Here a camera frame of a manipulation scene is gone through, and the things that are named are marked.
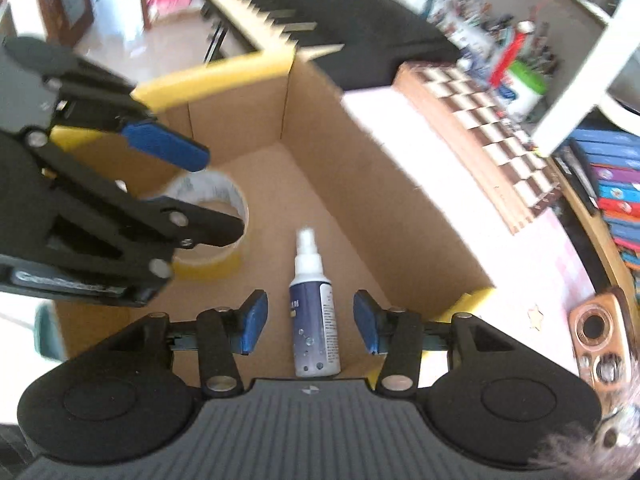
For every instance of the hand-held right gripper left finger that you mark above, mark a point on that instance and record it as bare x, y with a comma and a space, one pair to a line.
254, 322

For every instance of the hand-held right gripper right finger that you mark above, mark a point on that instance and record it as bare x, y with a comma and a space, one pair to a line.
366, 324

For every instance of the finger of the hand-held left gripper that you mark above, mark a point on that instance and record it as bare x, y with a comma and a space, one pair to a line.
165, 142
200, 227

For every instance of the clear tape roll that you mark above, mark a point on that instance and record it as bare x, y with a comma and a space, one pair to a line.
212, 265

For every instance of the white blue spray bottle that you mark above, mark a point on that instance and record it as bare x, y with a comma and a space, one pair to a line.
312, 330

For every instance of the cardboard box with yellow flaps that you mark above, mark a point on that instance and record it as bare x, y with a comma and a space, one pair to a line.
390, 220

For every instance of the pink checkered desktop cloth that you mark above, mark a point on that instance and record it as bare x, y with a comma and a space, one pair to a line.
525, 270

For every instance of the black keyboard stand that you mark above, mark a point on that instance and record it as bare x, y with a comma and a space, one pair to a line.
215, 40

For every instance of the wooden star cutout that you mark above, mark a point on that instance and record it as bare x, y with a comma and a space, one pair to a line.
536, 317

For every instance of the black electronic keyboard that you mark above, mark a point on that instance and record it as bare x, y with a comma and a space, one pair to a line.
360, 25

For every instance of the wooden chessboard box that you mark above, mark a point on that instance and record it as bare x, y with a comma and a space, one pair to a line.
475, 120

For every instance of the wooden bookshelf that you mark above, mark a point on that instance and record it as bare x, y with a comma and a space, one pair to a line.
595, 240

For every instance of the grey fluffy charm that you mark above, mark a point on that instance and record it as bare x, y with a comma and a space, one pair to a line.
575, 452

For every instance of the white jar with green lid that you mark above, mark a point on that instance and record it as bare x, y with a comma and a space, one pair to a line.
522, 95

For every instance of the row of upright colourful books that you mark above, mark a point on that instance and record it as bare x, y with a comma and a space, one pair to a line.
617, 185

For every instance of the red tube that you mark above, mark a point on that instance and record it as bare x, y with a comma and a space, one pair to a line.
507, 57

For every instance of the white pen holder with pens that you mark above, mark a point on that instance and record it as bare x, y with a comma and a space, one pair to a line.
480, 25

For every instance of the white cubby shelf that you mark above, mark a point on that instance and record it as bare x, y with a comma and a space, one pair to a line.
580, 75

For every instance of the brown wooden doorway frame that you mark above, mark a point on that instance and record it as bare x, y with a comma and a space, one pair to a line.
70, 0

